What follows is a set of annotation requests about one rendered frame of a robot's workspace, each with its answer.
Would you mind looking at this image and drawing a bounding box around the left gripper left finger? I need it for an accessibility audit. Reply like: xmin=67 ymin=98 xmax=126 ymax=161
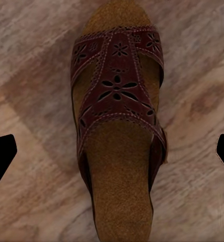
xmin=0 ymin=134 xmax=17 ymax=180

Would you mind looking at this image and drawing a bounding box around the sandal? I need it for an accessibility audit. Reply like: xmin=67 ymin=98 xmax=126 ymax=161
xmin=70 ymin=0 xmax=169 ymax=242

